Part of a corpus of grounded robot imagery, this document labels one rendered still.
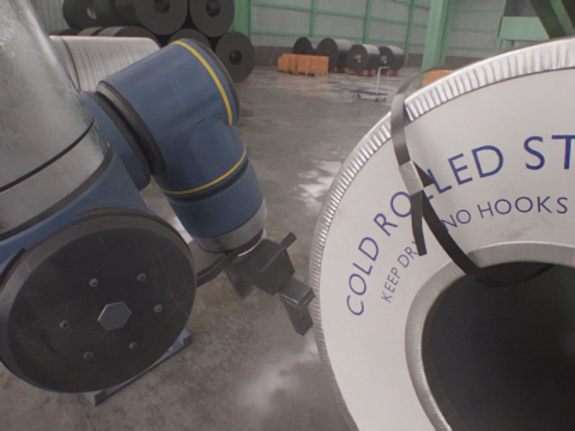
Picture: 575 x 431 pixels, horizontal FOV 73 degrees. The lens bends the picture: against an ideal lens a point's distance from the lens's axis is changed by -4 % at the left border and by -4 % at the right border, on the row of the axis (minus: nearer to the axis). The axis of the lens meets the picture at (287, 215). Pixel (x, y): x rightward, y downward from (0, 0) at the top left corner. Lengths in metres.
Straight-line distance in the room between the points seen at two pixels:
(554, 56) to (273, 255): 0.49
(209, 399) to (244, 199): 1.39
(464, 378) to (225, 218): 0.81
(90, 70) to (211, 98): 4.64
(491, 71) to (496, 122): 0.08
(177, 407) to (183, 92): 1.50
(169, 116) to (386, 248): 0.62
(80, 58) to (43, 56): 4.87
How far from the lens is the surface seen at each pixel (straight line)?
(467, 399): 1.11
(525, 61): 0.73
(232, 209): 0.45
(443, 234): 0.77
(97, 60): 5.12
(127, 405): 1.82
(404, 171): 0.77
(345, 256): 0.99
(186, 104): 0.40
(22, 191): 0.20
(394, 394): 1.09
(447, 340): 1.07
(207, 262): 0.49
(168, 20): 12.41
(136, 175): 0.39
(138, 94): 0.39
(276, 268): 0.52
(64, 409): 1.89
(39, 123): 0.20
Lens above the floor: 1.32
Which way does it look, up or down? 23 degrees down
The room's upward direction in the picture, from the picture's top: 3 degrees clockwise
